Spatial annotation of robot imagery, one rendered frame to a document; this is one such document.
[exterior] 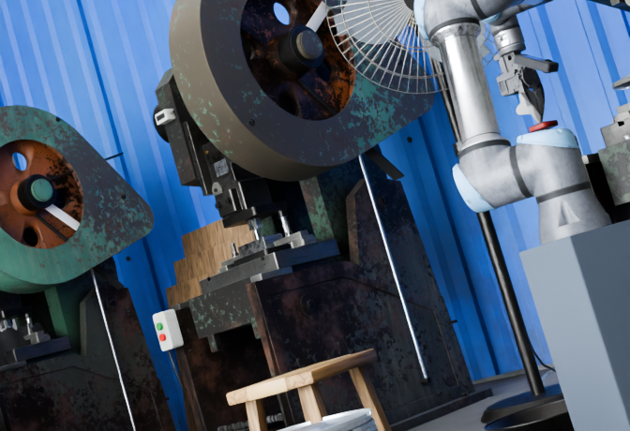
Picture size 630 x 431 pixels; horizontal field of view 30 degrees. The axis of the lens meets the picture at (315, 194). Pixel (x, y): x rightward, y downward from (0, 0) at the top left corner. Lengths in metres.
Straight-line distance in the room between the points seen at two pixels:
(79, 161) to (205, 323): 1.53
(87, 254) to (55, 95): 1.97
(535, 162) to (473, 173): 0.14
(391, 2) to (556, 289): 1.50
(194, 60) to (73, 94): 3.27
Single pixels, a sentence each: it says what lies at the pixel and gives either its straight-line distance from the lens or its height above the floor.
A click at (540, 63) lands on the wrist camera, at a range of 3.08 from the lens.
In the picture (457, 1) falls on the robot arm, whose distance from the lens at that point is 2.64.
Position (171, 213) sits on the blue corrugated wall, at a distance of 6.34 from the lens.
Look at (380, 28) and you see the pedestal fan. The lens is 3.67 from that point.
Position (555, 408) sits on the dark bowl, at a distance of 3.10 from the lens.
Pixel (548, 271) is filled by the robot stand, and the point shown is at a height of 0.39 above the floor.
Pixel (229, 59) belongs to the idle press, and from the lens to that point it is 3.78.
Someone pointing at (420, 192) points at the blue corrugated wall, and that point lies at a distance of 5.11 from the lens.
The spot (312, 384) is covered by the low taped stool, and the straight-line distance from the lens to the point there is 2.71.
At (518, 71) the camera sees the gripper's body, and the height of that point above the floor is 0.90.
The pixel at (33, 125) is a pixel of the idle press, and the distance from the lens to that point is 5.41.
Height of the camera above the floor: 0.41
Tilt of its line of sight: 6 degrees up
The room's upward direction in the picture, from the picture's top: 16 degrees counter-clockwise
